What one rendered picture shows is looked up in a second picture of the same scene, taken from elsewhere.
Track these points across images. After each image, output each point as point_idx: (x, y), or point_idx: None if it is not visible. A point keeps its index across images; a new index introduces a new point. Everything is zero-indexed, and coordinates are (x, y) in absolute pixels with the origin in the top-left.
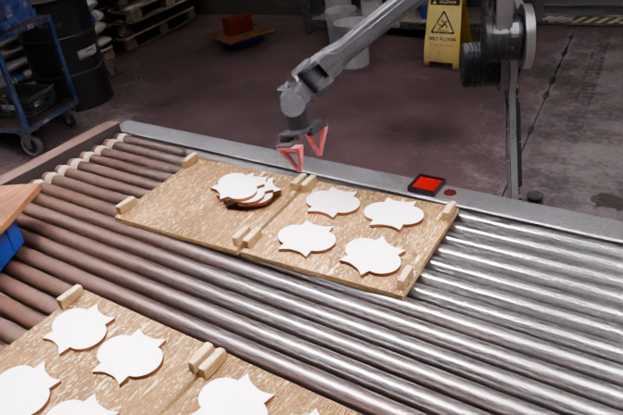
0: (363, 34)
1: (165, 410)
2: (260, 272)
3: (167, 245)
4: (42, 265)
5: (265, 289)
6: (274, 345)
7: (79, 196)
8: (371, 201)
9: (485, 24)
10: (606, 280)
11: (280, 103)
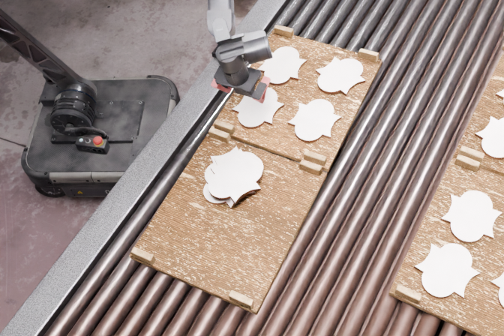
0: None
1: None
2: (350, 154)
3: (302, 246)
4: None
5: (373, 146)
6: (430, 134)
7: None
8: (256, 82)
9: None
10: None
11: (269, 52)
